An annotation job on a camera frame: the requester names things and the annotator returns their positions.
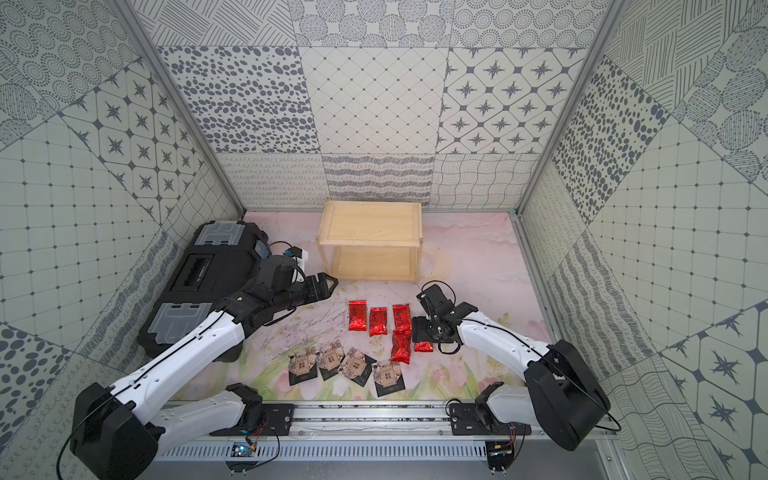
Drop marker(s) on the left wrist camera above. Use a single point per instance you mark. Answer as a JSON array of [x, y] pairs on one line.
[[300, 256]]

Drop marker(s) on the red tea bag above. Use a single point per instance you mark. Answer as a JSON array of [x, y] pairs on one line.
[[402, 318], [401, 347], [378, 320], [423, 347], [357, 315]]

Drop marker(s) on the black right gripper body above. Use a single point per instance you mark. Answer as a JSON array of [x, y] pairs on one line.
[[431, 328]]

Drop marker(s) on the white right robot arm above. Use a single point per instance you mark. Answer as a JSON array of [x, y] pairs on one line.
[[561, 396]]

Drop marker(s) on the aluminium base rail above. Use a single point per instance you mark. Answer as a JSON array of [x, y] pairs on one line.
[[357, 431]]

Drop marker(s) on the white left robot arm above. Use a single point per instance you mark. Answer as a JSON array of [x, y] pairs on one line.
[[119, 430]]

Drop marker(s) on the brown patterned tea bag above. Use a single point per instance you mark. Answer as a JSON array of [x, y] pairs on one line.
[[388, 378], [357, 366], [302, 367], [329, 359]]

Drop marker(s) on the light wooden shelf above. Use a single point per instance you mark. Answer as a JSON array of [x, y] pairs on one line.
[[371, 241]]

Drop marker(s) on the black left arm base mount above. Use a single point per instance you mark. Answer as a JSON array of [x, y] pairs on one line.
[[258, 416]]

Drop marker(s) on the green circuit board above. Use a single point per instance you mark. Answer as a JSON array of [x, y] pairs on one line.
[[241, 450]]

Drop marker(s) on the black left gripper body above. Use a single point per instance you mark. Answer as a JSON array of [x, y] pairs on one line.
[[312, 288]]

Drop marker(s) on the black plastic toolbox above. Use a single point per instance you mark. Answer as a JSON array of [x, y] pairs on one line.
[[221, 258]]

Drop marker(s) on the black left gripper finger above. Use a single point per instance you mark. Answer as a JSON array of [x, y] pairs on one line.
[[321, 283], [313, 295]]

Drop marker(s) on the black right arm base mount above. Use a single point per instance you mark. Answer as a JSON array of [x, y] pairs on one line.
[[476, 418]]

